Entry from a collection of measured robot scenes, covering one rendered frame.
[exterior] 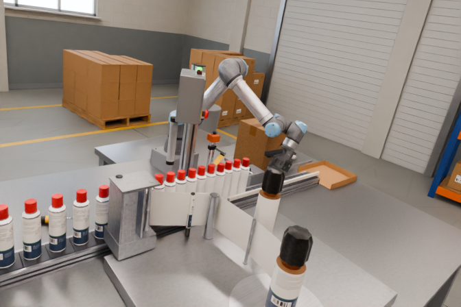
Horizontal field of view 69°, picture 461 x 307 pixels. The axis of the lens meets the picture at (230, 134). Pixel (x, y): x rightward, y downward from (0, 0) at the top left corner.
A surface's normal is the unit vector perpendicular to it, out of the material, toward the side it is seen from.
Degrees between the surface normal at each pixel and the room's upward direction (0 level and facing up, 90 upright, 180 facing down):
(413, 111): 90
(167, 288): 0
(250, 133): 90
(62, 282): 0
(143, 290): 0
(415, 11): 90
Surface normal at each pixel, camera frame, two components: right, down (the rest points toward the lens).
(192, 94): 0.09, 0.33
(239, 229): -0.70, 0.12
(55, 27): 0.73, 0.32
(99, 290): 0.16, -0.93
